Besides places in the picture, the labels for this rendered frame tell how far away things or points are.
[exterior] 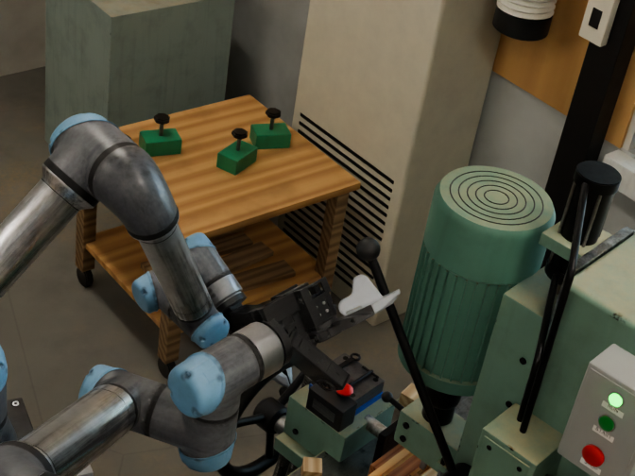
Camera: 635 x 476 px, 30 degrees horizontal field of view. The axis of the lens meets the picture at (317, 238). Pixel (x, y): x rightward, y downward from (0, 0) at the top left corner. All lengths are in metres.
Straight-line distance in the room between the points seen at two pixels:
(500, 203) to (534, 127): 1.80
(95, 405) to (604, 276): 0.67
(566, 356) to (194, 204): 1.87
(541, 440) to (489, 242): 0.28
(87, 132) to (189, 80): 2.09
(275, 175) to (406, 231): 0.45
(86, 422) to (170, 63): 2.67
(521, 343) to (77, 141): 0.85
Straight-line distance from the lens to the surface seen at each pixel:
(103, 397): 1.58
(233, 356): 1.56
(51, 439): 1.44
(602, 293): 1.55
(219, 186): 3.38
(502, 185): 1.73
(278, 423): 2.25
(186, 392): 1.54
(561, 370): 1.61
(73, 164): 2.06
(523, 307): 1.65
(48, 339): 3.63
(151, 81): 4.06
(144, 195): 2.00
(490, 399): 1.77
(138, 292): 2.36
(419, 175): 3.51
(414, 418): 1.95
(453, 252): 1.67
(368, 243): 1.68
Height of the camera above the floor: 2.39
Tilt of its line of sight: 35 degrees down
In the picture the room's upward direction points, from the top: 10 degrees clockwise
